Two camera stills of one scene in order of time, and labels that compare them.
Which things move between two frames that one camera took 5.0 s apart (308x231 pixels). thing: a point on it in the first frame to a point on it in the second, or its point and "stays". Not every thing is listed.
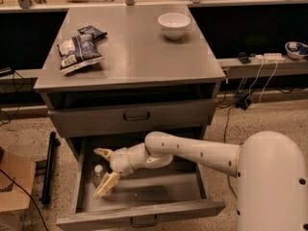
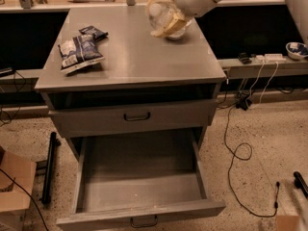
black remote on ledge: [243, 57] stays
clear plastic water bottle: [97, 175] to [160, 15]
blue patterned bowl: [296, 50] stays
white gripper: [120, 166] to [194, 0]
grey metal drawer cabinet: [116, 73] stays
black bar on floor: [53, 142] stays
